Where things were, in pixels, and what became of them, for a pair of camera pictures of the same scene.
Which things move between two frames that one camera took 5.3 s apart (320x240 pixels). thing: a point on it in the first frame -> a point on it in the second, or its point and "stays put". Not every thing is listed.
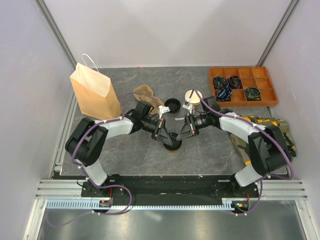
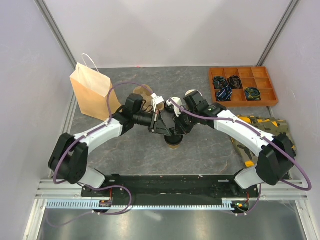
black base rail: x=170 y=186 stays put
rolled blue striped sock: x=224 y=94 stays put
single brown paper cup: x=172 y=152 -> x=173 y=147
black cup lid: x=173 y=104 stays put
